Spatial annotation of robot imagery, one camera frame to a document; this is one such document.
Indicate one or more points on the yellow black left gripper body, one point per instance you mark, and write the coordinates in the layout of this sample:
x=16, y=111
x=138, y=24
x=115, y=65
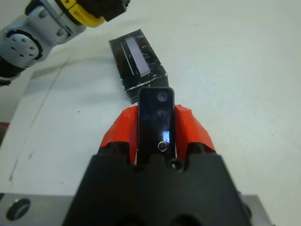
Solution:
x=89, y=14

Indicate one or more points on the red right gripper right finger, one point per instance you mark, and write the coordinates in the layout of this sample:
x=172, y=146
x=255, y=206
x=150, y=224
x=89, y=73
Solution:
x=190, y=131

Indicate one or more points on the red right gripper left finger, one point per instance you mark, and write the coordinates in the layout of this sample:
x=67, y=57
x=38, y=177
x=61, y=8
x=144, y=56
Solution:
x=122, y=127

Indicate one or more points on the slim black camera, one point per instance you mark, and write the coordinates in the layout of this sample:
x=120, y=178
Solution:
x=152, y=122

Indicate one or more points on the black rectangular box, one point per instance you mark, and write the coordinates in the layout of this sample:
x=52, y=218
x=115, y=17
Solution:
x=131, y=63

